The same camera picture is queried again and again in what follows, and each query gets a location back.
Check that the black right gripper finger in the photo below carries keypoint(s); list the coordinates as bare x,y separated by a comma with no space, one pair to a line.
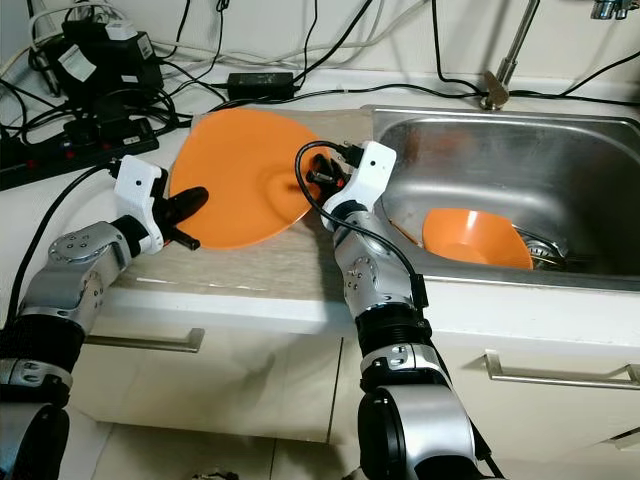
322,180

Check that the orange plastic plate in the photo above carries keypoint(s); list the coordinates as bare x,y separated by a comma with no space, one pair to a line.
240,180

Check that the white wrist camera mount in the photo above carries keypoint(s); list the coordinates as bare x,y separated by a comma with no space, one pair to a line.
360,185
140,200

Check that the stainless steel sink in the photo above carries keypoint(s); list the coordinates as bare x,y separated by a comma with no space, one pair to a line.
530,160

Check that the cream cabinet door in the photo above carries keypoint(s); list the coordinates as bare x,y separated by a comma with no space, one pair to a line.
240,390
560,430

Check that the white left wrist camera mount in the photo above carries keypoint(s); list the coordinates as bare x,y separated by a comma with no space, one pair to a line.
140,200

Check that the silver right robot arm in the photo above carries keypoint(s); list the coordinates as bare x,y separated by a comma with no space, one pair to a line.
410,340

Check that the beige woven counter mat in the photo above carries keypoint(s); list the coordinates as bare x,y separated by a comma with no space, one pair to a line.
280,260

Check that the black labelled battery charger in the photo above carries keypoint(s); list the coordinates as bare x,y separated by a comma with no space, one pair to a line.
110,60

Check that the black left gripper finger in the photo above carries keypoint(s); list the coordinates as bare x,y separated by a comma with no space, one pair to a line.
185,241
188,200

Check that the orange plastic bowl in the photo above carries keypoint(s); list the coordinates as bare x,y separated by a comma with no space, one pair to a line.
475,240

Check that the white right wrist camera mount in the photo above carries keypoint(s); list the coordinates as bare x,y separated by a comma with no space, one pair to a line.
360,185

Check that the chrome wall tap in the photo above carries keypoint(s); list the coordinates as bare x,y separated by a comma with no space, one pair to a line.
615,8

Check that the chrome sink faucet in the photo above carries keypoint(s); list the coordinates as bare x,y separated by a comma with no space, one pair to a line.
495,88

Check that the black power adapter brick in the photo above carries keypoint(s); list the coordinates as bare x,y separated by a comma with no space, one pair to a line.
260,84

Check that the sink drain strainer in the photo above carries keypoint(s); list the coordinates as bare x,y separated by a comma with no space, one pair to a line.
548,252

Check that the black power strip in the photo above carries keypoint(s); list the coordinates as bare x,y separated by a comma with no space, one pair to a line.
50,160

